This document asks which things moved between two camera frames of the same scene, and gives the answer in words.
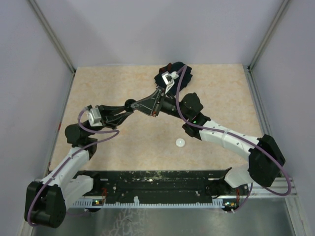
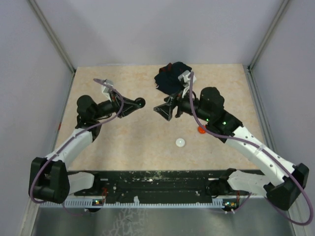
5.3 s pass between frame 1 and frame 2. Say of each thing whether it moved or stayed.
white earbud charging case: stayed
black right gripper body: moved
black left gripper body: moved
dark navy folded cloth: stayed
